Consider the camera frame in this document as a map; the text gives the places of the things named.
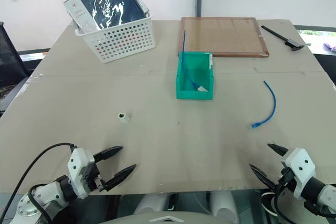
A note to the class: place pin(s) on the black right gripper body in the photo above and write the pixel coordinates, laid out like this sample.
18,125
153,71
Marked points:
286,178

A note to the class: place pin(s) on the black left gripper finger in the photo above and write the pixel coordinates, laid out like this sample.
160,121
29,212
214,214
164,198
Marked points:
109,152
120,175

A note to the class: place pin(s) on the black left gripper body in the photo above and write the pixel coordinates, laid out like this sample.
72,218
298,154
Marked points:
93,178

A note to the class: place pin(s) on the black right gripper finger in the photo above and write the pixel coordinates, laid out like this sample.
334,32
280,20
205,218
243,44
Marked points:
262,175
278,149

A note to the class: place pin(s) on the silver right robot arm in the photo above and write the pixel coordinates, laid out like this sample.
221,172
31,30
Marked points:
324,195

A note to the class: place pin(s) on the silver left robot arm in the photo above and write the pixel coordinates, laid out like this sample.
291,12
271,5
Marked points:
44,197

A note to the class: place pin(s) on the small white connector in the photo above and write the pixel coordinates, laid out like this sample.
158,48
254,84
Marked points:
123,118

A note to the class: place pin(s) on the white rounded robot leg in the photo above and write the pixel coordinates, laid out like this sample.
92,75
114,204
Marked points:
152,204
224,205

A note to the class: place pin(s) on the grey robot torso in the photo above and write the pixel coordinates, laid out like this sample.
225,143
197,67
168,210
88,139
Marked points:
168,218

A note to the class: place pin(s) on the green plastic bin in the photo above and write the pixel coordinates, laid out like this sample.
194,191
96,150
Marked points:
194,94

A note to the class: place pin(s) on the black caliper tool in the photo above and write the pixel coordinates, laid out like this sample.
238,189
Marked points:
283,38

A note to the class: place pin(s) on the white perforated plastic basket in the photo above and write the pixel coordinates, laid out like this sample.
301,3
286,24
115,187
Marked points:
123,41

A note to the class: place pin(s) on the wooden framed cork board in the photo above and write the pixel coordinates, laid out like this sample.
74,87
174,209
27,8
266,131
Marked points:
223,36

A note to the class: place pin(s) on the dark plastic-wrapped book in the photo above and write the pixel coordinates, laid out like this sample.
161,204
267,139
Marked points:
110,3

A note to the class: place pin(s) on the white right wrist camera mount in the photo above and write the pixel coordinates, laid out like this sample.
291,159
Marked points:
299,171

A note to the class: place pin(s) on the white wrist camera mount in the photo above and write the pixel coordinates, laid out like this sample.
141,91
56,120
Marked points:
78,166
299,171

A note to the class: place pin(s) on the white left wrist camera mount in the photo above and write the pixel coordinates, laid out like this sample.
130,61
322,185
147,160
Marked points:
78,166

